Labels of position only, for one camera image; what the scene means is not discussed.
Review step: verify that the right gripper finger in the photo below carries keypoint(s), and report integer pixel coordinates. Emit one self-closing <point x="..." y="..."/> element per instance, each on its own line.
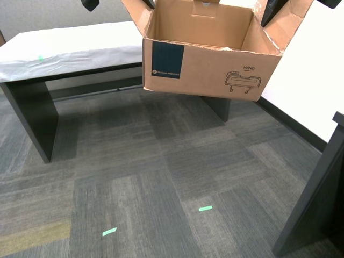
<point x="274" y="9"/>
<point x="332" y="3"/>

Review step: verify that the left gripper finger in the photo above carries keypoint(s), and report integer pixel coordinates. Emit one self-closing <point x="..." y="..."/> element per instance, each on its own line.
<point x="150" y="3"/>
<point x="90" y="4"/>

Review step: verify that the brown cardboard box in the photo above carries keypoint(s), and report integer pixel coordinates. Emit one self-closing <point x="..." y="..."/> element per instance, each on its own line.
<point x="201" y="72"/>

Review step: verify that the white plastic table cover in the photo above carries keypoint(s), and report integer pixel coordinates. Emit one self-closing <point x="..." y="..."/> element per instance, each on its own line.
<point x="67" y="45"/>

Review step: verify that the light green tape marker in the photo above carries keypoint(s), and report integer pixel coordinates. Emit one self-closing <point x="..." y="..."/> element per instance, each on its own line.
<point x="41" y="58"/>

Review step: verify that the black panel-leg table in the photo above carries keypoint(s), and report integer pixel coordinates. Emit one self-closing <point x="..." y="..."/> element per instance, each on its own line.
<point x="35" y="121"/>

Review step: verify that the black desk side panel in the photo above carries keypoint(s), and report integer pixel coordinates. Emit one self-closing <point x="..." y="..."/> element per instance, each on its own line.
<point x="317" y="201"/>

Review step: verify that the mint floor tape strip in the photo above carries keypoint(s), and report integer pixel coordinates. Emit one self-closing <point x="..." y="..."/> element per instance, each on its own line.
<point x="109" y="231"/>
<point x="205" y="208"/>

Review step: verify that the black wall baseboard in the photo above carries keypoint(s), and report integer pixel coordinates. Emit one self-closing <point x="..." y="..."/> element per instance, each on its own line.
<point x="295" y="126"/>

